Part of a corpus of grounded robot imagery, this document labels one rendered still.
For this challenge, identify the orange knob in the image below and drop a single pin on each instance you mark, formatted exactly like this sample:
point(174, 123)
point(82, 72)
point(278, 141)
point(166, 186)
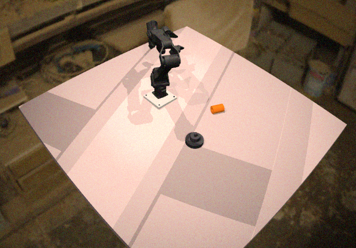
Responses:
point(217, 108)

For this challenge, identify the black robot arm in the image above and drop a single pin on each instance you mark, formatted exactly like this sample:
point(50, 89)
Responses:
point(159, 76)

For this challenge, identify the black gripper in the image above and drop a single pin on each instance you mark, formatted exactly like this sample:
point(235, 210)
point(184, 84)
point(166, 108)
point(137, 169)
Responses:
point(169, 34)

